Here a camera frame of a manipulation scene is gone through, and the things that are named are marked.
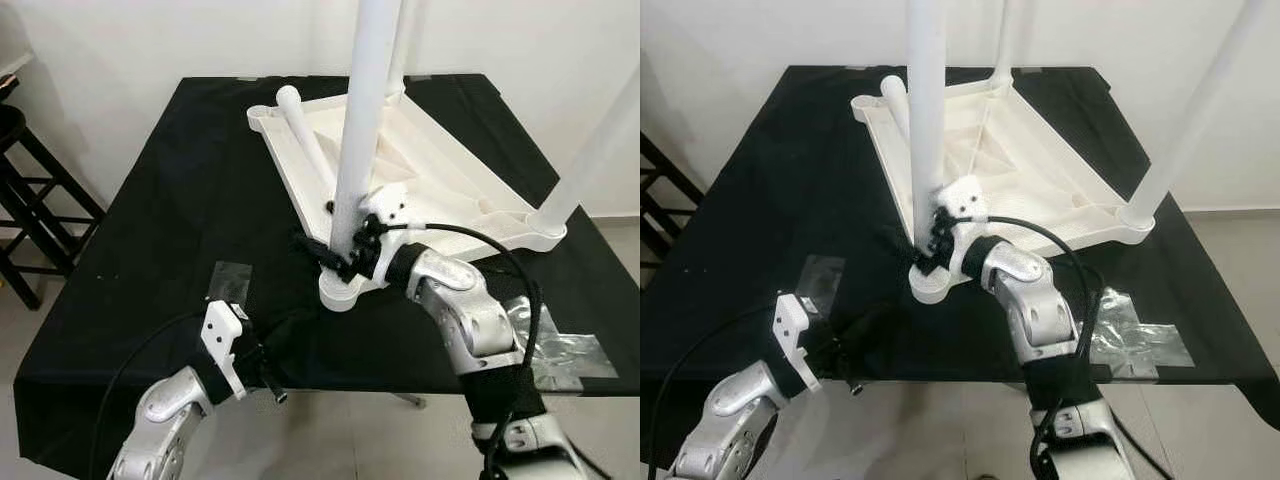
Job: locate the white plastic children table top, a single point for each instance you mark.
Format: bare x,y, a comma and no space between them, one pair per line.
1040,150
440,160

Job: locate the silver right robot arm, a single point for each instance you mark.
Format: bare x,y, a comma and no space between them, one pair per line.
460,310
1030,300

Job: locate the clear tape strip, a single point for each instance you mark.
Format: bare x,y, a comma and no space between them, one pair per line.
820,280
230,280
1140,340
560,350

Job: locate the black tablecloth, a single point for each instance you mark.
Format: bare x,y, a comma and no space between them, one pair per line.
150,230
760,230

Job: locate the black round stool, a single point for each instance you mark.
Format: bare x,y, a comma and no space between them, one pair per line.
660,200
40,200

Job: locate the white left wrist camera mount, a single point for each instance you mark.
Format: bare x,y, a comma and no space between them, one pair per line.
220,335
793,325

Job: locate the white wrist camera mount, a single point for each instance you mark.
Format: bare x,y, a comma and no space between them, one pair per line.
385,203
220,335
965,195
793,325

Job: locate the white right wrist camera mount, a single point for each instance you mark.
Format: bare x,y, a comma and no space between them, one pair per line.
965,195
385,203

